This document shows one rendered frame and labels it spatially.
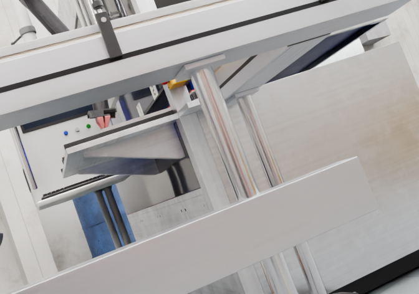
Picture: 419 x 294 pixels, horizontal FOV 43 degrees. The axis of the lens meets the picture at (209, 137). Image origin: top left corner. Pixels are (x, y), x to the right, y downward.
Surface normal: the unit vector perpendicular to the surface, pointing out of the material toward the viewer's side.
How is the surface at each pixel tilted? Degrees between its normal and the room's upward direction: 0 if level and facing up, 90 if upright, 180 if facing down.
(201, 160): 90
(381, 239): 90
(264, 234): 90
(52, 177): 90
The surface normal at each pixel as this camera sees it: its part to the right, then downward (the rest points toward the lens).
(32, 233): 0.48, -0.26
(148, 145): 0.28, -0.18
